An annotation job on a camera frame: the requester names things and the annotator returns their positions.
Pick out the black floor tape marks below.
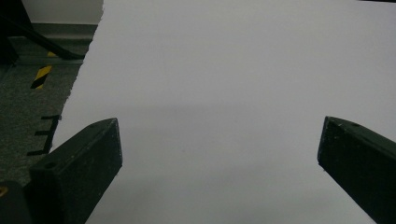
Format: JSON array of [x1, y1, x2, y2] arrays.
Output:
[[26, 114, 63, 157]]

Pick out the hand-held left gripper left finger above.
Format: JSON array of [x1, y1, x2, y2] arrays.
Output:
[[23, 117, 123, 224]]

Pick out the yellow black striped floor tape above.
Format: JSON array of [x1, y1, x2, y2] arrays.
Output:
[[30, 50, 58, 91]]

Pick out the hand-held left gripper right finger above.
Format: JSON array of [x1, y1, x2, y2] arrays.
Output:
[[317, 116, 396, 224]]

